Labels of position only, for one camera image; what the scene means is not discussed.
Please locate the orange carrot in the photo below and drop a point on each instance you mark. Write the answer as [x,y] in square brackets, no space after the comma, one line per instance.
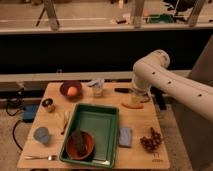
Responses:
[132,106]

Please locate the blue cup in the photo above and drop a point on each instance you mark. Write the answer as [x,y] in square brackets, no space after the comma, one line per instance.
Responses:
[42,135]

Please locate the black handled tool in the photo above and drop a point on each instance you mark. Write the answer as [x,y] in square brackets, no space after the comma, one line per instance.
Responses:
[123,90]

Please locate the bunch of dark grapes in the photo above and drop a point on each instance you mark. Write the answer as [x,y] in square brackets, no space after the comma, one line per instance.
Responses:
[151,144]

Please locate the silver fork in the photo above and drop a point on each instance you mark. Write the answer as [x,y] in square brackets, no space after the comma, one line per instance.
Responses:
[49,158]

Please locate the banana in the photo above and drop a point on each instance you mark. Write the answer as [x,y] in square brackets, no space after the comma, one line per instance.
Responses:
[62,121]

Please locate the orange bowl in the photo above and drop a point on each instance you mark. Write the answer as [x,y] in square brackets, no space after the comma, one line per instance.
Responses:
[72,152]

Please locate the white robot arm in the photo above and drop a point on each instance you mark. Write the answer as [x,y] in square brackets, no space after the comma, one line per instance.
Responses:
[151,70]

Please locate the green plastic tray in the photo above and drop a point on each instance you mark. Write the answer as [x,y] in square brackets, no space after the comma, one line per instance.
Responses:
[101,123]

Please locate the blue sponge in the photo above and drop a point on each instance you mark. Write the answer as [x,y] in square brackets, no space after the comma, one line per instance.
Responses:
[125,137]

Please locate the blue box on floor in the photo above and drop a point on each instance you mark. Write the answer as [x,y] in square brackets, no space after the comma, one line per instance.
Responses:
[29,113]

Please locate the small dark-topped jar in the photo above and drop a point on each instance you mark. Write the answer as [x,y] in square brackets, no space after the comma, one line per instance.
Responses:
[48,104]

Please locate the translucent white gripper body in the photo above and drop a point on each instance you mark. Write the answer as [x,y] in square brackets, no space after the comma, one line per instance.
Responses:
[137,97]

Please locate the small dark square object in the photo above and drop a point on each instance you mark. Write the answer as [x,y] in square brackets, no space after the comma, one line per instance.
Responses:
[147,98]

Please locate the green object in background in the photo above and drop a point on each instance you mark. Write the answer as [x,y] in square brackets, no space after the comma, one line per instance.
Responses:
[160,18]

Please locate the peach fruit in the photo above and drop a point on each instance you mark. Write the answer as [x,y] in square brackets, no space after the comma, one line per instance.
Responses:
[72,92]

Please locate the purple bowl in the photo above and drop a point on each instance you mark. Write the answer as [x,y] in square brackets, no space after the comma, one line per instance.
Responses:
[71,83]

